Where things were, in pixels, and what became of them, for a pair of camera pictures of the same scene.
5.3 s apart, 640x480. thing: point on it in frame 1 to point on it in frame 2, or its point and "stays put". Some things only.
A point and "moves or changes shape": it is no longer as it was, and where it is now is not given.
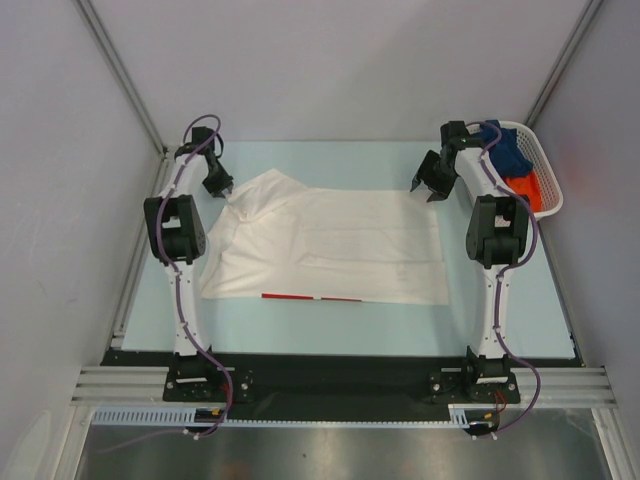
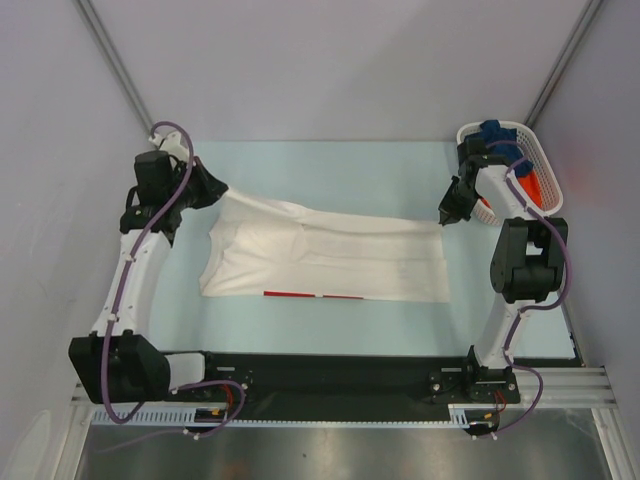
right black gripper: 435,175 to 458,195
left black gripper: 225,182 to 212,189
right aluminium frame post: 570,49 stays put
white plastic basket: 549,186 stays put
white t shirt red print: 275,238 moves or changes shape
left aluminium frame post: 123,74 stays put
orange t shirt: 528,185 stays put
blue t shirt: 507,156 stays put
